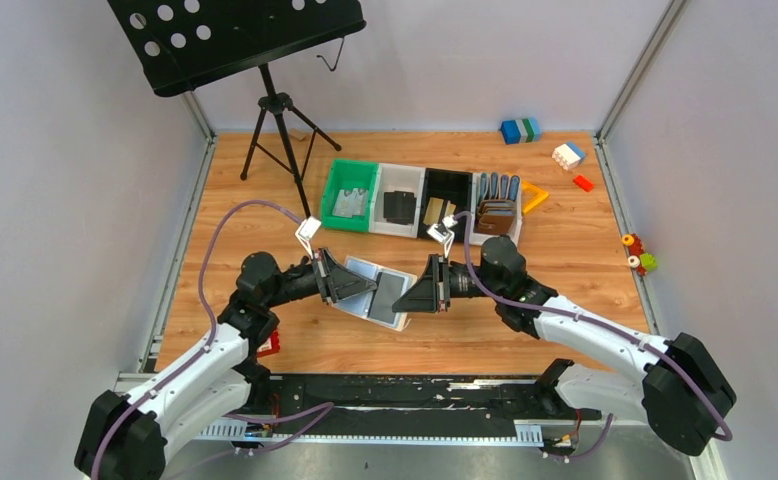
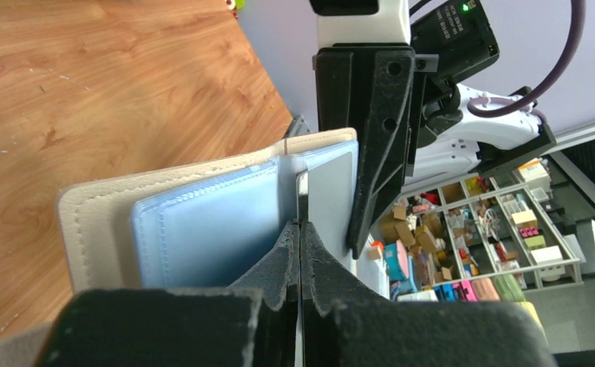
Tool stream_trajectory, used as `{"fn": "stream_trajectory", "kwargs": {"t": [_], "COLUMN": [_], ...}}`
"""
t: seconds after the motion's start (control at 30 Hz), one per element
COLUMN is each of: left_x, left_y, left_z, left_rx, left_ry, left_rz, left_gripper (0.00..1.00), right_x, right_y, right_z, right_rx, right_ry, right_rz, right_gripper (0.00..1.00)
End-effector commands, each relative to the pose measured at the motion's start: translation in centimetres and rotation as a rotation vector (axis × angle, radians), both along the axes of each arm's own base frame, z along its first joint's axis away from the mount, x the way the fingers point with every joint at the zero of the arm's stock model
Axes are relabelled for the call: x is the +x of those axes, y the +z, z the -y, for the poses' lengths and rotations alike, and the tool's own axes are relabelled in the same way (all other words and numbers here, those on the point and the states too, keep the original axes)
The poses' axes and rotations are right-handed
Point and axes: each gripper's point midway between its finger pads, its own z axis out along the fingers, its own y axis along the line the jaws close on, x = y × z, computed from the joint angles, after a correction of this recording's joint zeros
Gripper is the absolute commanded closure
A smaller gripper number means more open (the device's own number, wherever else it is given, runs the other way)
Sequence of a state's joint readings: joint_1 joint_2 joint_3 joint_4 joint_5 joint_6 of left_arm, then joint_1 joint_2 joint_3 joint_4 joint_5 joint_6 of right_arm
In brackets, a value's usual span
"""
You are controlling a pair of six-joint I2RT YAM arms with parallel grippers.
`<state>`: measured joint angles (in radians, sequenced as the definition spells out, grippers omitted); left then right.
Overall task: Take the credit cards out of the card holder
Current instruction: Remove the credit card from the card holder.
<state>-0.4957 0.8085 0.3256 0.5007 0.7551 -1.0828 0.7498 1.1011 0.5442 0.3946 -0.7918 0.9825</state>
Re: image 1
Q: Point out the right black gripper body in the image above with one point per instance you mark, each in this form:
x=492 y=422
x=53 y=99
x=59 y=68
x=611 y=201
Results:
x=439 y=283

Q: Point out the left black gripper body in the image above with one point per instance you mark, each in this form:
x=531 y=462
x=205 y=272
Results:
x=325 y=274

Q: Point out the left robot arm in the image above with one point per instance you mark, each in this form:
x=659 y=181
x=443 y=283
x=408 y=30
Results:
x=134 y=435

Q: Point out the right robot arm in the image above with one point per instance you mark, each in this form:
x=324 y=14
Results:
x=672 y=385

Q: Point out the gold cards in black bin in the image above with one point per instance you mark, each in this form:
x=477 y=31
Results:
x=436 y=209

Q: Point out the silver cards in green bin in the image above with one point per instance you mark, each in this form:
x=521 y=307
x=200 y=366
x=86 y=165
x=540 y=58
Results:
x=350 y=203

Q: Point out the black card in white bin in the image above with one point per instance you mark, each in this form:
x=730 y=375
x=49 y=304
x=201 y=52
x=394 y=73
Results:
x=399 y=207

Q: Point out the brown leather wallets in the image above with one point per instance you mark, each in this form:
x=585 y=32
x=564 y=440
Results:
x=495 y=217

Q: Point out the white bin with wallets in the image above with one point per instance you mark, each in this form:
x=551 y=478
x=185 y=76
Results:
x=514 y=233

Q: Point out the red white toy block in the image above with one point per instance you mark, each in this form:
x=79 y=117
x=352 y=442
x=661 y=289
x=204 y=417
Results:
x=270 y=346

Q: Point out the black plastic bin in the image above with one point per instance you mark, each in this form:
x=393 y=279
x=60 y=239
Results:
x=453 y=186

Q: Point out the green plastic bin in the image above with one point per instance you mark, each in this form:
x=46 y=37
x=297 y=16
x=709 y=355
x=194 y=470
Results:
x=348 y=174

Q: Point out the white plastic bin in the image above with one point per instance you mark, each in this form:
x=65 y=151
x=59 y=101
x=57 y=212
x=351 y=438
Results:
x=392 y=177

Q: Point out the yellow plastic angle piece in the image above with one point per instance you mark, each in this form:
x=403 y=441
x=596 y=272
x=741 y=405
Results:
x=532 y=196

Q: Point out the blue green block stack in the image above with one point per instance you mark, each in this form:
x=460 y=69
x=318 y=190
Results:
x=524 y=130

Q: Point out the red toy brick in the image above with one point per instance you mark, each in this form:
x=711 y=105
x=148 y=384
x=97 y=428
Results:
x=583 y=183

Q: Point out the white blue toy block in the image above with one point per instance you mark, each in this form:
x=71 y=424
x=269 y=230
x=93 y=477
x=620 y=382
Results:
x=568 y=156

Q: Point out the red green toy car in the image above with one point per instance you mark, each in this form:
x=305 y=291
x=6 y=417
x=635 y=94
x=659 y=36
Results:
x=638 y=258

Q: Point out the black music stand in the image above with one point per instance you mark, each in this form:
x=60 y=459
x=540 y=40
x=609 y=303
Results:
x=183 y=45

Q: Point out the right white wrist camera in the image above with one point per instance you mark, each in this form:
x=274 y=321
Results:
x=443 y=233

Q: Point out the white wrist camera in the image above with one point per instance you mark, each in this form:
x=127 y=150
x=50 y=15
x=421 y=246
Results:
x=443 y=233
x=305 y=233

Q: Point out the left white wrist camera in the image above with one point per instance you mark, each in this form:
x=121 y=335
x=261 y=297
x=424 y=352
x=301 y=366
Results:
x=305 y=233

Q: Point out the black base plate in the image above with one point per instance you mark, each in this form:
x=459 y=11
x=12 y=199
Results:
x=411 y=407

